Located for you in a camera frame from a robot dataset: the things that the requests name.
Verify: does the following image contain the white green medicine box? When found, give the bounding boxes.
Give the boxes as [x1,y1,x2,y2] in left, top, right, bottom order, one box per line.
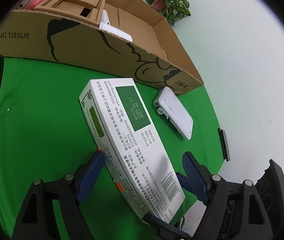
[79,78,185,223]

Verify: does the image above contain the white plastic device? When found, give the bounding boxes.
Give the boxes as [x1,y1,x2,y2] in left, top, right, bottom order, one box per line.
[153,86,194,140]

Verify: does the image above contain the white hair dryer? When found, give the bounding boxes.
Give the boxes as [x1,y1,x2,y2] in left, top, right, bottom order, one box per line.
[99,10,133,42]

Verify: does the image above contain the black device with round dials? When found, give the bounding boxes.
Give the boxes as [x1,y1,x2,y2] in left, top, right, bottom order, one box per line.
[255,159,284,236]

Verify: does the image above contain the black clip on mat edge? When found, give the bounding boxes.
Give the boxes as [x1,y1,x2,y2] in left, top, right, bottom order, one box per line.
[218,128,231,161]

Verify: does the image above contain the large brown cardboard box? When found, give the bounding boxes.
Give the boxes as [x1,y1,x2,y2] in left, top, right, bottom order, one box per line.
[0,0,204,95]

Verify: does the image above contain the potted plant pink pot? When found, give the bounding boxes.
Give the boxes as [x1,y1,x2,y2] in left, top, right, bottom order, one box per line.
[145,0,191,27]

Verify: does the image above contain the brown cardboard insert divider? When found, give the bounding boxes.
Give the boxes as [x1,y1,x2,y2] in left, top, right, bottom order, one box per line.
[34,0,106,27]

